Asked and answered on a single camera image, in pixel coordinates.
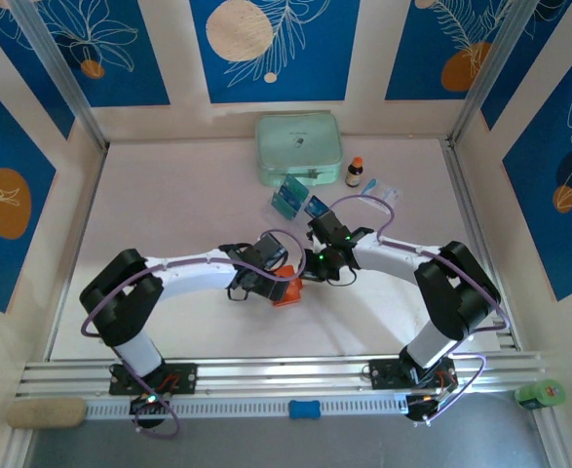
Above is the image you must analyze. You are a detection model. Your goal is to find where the blue credit card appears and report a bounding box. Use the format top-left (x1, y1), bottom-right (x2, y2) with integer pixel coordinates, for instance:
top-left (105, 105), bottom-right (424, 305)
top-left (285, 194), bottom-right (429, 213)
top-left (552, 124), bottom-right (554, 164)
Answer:
top-left (303, 195), bottom-right (329, 219)

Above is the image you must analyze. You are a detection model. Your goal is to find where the orange card holder wallet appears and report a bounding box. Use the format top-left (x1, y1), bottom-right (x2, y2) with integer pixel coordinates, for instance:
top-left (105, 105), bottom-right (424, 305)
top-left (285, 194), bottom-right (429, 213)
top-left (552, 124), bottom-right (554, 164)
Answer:
top-left (271, 264), bottom-right (306, 309)

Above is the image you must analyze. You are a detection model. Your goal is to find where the clear acrylic card stand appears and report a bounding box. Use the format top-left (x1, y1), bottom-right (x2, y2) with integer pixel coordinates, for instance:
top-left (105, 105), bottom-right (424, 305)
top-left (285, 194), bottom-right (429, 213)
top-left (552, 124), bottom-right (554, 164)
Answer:
top-left (268, 174), bottom-right (330, 225)

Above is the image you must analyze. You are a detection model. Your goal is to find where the teal credit card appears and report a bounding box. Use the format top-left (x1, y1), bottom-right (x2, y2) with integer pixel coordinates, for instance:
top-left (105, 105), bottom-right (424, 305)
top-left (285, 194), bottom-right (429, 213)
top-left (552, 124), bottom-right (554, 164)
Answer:
top-left (270, 192), bottom-right (300, 220)
top-left (280, 175), bottom-right (310, 199)

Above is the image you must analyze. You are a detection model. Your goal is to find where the mint green zip pouch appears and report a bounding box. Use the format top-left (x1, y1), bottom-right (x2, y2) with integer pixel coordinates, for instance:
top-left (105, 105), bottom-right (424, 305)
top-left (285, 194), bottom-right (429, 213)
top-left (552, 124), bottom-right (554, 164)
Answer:
top-left (254, 112), bottom-right (344, 188)

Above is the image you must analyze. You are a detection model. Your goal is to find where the brown bottle orange cap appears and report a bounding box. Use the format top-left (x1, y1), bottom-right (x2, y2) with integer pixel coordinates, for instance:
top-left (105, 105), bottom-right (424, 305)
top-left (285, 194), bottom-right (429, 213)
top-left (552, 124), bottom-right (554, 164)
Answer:
top-left (345, 155), bottom-right (364, 189)

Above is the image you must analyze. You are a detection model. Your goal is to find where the clear plastic gauze packet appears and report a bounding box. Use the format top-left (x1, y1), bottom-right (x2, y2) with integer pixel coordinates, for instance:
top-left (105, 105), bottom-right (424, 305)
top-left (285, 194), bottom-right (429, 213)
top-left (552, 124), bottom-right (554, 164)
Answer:
top-left (358, 176), bottom-right (404, 212)

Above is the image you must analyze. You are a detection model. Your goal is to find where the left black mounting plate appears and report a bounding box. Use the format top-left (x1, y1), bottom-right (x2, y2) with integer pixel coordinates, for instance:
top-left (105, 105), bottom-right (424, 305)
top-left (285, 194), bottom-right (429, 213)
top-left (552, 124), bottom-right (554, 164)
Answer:
top-left (108, 362), bottom-right (200, 397)

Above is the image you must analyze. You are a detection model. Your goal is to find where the black mounting plate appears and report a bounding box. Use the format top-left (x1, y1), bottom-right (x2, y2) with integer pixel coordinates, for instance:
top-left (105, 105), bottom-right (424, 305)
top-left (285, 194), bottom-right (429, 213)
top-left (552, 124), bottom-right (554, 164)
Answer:
top-left (367, 357), bottom-right (458, 391)
top-left (108, 362), bottom-right (200, 397)

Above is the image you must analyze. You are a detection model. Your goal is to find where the blue bone-shaped clip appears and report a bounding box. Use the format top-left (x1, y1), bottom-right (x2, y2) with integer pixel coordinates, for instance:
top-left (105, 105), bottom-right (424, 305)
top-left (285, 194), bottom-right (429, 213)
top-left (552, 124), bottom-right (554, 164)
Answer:
top-left (287, 399), bottom-right (323, 421)

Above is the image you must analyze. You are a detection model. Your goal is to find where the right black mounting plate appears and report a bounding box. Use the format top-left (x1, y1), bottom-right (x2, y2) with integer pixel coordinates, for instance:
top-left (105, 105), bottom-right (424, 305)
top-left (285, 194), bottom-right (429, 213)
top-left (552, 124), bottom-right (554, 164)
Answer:
top-left (367, 357), bottom-right (458, 391)

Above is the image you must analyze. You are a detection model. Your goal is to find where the left black controller board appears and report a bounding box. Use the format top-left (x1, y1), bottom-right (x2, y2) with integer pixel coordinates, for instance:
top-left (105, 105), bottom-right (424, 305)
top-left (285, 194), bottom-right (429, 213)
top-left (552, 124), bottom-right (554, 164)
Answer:
top-left (128, 392), bottom-right (172, 430)

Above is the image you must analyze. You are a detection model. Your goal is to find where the black controller board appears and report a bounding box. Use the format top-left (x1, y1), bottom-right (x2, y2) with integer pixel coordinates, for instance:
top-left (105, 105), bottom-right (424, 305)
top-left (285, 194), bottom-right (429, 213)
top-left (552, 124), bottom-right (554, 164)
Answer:
top-left (128, 392), bottom-right (172, 430)
top-left (404, 389), bottom-right (457, 428)

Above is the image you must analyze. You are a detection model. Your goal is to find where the right black controller board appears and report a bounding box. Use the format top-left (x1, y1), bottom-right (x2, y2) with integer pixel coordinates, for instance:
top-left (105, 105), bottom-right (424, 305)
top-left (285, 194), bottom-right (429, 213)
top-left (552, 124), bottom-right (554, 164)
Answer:
top-left (404, 389), bottom-right (457, 428)

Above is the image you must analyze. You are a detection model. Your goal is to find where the green tape roll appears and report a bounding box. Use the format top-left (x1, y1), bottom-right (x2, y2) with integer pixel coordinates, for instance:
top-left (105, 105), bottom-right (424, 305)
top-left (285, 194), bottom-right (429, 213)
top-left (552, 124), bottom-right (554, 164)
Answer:
top-left (515, 379), bottom-right (568, 410)

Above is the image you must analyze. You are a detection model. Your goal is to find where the beige foam block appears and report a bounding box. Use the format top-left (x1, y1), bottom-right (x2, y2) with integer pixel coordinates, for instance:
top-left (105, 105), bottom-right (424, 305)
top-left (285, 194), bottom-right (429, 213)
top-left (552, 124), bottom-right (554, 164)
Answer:
top-left (6, 396), bottom-right (89, 431)

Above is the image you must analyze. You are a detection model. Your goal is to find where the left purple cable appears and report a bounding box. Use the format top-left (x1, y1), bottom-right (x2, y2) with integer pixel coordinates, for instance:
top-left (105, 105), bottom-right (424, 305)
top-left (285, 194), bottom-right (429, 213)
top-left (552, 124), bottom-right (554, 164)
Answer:
top-left (80, 228), bottom-right (307, 440)

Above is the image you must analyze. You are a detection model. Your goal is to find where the purple cable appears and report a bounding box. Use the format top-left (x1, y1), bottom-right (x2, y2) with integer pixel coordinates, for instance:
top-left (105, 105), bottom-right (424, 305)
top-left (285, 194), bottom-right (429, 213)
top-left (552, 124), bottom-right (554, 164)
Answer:
top-left (80, 228), bottom-right (307, 440)
top-left (328, 195), bottom-right (511, 425)

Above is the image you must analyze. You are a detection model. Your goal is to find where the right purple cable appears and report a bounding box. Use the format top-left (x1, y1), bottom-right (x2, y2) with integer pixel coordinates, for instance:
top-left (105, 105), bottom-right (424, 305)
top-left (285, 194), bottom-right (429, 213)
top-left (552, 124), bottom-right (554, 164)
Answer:
top-left (328, 195), bottom-right (511, 425)

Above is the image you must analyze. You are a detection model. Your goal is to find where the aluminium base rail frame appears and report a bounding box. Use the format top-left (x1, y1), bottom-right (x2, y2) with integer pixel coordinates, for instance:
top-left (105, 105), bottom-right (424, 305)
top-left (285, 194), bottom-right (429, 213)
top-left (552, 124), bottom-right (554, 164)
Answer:
top-left (15, 351), bottom-right (549, 397)

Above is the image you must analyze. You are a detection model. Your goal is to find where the white slotted cable duct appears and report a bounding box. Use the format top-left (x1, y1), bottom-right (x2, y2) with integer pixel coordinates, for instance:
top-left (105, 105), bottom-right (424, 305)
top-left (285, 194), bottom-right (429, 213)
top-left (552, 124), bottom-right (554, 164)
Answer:
top-left (85, 395), bottom-right (411, 420)

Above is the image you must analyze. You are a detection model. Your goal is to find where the aluminium table side rail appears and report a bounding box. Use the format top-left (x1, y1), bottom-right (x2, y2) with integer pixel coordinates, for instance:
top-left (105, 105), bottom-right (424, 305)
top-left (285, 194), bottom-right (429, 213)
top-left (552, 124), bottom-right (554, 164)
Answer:
top-left (441, 138), bottom-right (521, 352)

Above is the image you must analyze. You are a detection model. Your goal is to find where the right aluminium corner post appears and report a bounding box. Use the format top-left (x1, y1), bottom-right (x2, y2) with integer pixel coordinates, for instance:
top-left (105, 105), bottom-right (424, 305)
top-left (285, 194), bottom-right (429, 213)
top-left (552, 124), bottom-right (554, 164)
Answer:
top-left (446, 0), bottom-right (540, 146)

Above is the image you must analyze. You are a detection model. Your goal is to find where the aluminium corner post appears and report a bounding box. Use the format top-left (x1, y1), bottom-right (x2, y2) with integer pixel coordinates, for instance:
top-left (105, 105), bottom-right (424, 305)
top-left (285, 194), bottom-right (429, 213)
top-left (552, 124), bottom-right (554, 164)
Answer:
top-left (446, 0), bottom-right (540, 146)
top-left (8, 0), bottom-right (110, 151)

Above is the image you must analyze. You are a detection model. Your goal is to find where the left aluminium corner post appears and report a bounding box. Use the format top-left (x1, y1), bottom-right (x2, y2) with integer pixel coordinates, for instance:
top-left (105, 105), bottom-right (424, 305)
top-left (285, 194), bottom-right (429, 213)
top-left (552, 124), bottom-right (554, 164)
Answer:
top-left (8, 0), bottom-right (110, 151)

